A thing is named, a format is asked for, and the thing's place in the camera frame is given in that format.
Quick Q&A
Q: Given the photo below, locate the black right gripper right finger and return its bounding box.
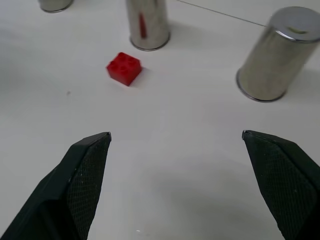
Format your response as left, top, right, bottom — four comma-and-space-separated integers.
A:
241, 129, 320, 240

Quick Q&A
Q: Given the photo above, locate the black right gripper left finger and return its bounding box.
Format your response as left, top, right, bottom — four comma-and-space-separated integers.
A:
0, 131, 113, 240

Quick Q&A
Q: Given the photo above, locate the inverted stainless steel cup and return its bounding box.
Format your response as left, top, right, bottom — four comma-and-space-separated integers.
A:
235, 6, 320, 103
125, 0, 172, 52
38, 0, 75, 14

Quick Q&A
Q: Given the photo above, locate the red toy building brick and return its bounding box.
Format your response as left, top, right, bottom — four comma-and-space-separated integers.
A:
106, 51, 144, 87

